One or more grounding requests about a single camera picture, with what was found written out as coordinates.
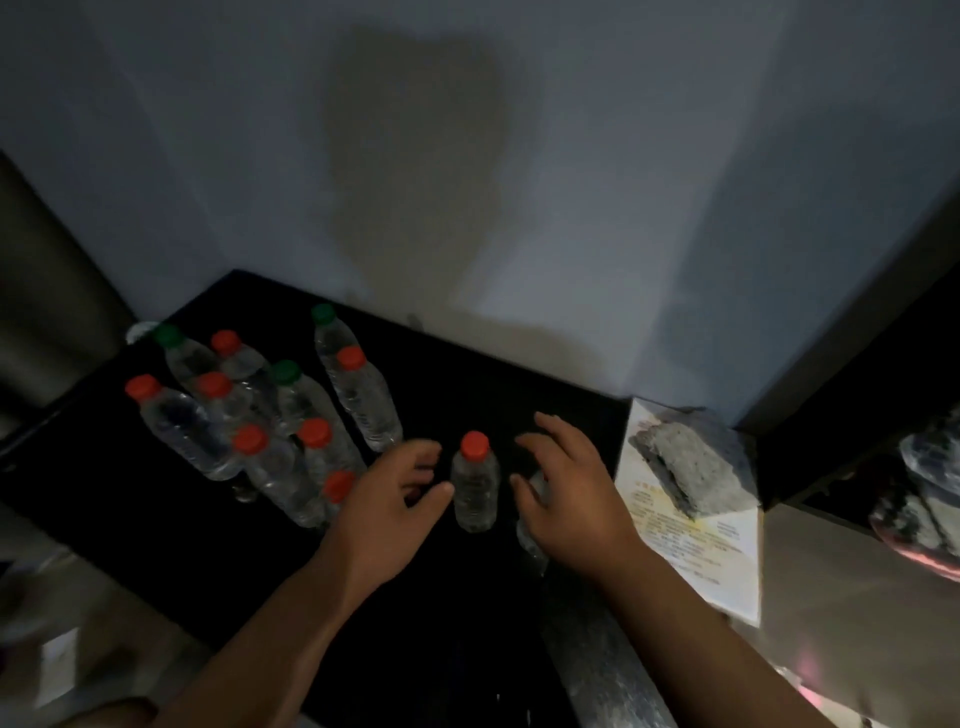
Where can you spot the dark wood wardrobe unit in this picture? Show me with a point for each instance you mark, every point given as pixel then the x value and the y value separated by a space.
pixel 847 600

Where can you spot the clear plastic cover sheet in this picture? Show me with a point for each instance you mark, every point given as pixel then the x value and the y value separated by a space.
pixel 934 450

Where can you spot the black glossy table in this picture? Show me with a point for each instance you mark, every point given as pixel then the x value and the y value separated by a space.
pixel 465 367

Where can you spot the white fabric bag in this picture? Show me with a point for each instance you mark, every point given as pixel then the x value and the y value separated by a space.
pixel 140 332

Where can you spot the person's left hand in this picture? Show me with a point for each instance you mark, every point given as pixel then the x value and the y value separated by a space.
pixel 382 525

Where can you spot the grey folded towel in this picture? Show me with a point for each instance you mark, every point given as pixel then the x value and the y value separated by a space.
pixel 697 457

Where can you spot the person's right hand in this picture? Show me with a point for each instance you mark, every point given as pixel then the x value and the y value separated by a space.
pixel 585 525

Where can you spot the grey and pink cloth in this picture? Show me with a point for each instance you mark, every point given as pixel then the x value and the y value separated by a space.
pixel 915 532

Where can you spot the person's right forearm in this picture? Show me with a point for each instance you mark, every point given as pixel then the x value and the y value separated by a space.
pixel 712 660

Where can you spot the person's left forearm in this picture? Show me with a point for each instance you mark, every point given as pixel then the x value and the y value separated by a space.
pixel 262 652

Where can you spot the white printed paper sheet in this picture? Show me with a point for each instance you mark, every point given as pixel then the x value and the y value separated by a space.
pixel 697 555

